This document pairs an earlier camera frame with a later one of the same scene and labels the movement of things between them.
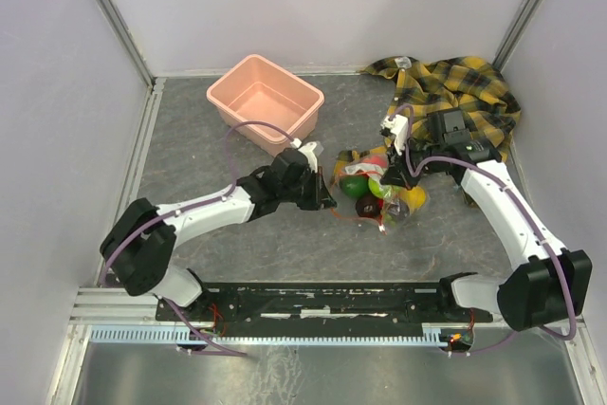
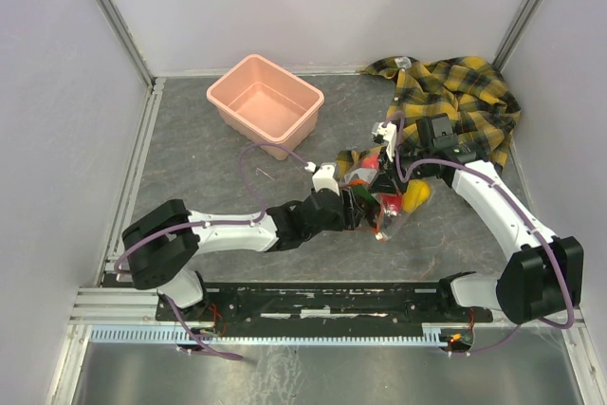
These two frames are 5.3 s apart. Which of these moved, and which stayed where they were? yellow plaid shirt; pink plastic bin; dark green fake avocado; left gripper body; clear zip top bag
Moved: clear zip top bag; left gripper body; dark green fake avocado
Stayed: yellow plaid shirt; pink plastic bin
